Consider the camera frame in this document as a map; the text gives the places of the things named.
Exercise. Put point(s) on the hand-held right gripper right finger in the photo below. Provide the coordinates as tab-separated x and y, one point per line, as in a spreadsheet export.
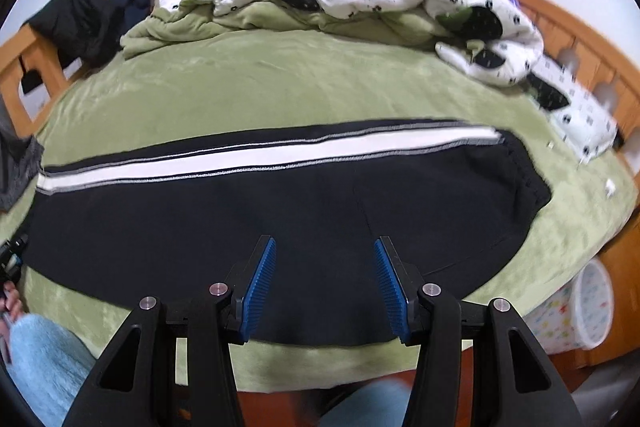
391	289

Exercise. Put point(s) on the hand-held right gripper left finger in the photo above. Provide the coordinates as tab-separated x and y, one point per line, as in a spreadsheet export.
260	287

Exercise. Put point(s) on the black pants with white stripe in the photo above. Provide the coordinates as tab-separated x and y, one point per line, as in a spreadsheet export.
200	227

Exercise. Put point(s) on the person's left forearm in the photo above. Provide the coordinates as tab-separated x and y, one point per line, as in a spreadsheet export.
45	362

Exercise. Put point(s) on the person's left hand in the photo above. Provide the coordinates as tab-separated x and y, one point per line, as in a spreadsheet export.
11	304

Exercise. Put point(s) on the grey jeans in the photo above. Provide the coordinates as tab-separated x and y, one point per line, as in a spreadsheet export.
15	162

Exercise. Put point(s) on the person's leg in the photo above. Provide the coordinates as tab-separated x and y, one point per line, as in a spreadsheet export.
365	404

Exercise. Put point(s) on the white patterned bin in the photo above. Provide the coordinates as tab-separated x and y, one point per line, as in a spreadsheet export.
582	307

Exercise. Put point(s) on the green fleece bed sheet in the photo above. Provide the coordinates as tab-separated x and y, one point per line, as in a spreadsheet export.
300	77

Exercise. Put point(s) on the small white scrap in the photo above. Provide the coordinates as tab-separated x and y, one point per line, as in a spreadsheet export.
609	188

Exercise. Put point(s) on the black jacket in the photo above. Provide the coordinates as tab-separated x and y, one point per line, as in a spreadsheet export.
80	24

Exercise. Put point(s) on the white patterned pillow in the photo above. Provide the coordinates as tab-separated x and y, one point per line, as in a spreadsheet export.
575	107

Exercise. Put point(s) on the wooden bed frame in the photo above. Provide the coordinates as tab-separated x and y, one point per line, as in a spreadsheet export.
565	14

